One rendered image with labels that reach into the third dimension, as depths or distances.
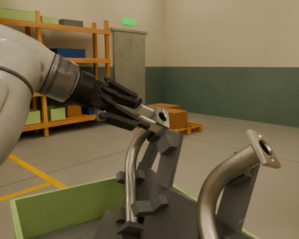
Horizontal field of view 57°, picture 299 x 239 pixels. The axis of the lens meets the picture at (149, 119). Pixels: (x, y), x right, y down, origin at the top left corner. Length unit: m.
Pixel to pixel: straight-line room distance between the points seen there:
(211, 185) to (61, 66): 0.36
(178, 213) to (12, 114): 0.35
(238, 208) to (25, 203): 0.54
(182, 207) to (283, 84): 6.12
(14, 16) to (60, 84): 4.70
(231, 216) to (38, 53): 0.45
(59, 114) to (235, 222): 5.20
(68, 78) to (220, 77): 6.71
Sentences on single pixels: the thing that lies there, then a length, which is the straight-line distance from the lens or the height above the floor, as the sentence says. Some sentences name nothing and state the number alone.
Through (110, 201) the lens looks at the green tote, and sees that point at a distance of 0.88.
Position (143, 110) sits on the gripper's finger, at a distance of 0.69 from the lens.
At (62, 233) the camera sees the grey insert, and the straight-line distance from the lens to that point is 0.84.
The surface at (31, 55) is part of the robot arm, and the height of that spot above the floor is 1.31.
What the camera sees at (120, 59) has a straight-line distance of 7.00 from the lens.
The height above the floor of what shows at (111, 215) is 0.93.
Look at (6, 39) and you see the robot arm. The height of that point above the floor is 1.34.
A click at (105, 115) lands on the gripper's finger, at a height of 1.19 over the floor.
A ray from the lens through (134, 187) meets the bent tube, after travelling 0.69.
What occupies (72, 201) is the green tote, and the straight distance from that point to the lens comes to 0.84.
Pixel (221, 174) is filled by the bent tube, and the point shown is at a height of 1.13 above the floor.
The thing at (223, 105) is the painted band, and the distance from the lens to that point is 7.21.
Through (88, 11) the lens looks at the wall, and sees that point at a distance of 6.63.
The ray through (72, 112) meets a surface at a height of 0.37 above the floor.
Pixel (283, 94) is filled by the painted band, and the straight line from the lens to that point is 6.61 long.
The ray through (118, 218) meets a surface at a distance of 0.68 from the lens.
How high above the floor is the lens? 1.30
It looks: 11 degrees down
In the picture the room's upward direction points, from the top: straight up
